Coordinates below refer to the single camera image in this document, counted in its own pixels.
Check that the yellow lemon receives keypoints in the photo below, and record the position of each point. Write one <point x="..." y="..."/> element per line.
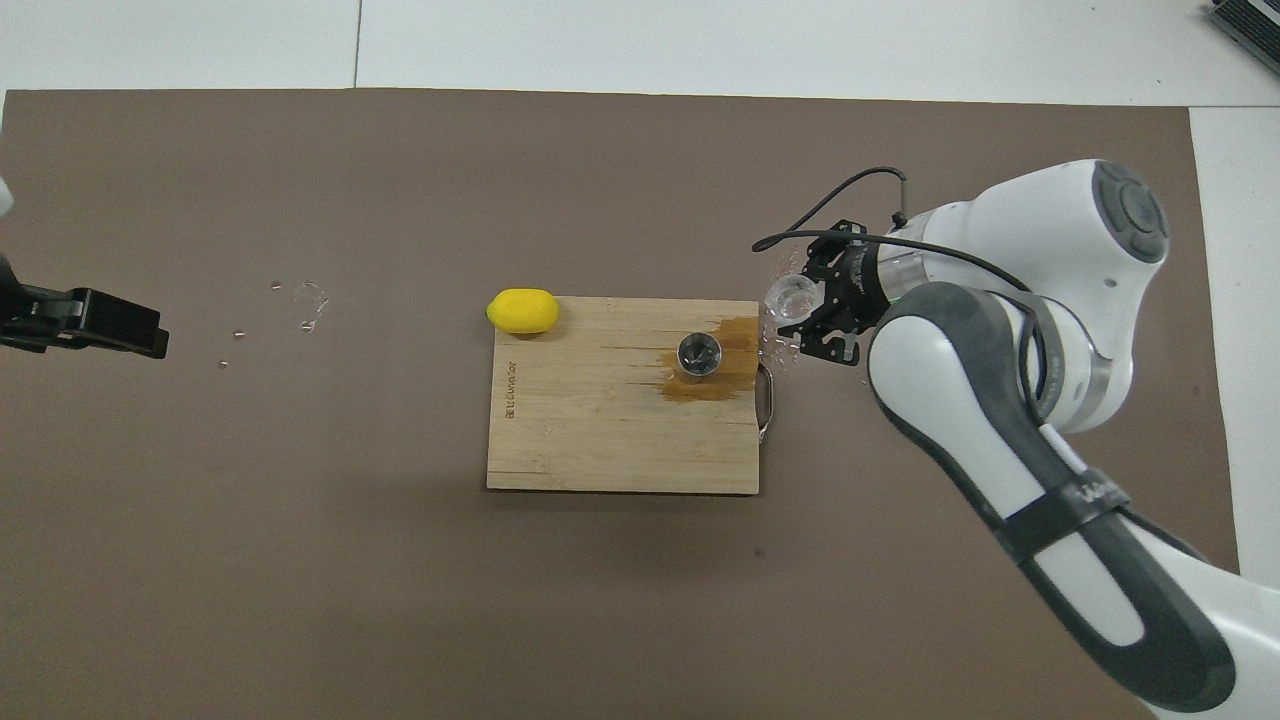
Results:
<point x="523" y="310"/>

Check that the steel double jigger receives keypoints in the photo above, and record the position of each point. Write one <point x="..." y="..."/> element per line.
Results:
<point x="699" y="355"/>

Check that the bamboo cutting board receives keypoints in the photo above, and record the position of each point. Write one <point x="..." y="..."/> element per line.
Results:
<point x="580" y="420"/>

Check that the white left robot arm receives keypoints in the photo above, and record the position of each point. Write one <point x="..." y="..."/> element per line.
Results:
<point x="4" y="195"/>

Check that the brown table mat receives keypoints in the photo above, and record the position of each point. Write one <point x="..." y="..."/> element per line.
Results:
<point x="300" y="550"/>

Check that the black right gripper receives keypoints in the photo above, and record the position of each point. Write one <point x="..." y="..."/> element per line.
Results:
<point x="862" y="285"/>

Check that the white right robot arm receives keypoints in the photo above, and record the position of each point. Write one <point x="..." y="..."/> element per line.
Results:
<point x="1050" y="300"/>

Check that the grey finned device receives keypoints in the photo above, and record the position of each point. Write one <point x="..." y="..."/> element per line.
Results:
<point x="1250" y="25"/>

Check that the clear plastic cup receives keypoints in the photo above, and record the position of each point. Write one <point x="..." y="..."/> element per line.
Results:
<point x="790" y="297"/>

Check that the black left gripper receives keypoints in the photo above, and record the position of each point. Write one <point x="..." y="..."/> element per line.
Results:
<point x="10" y="315"/>

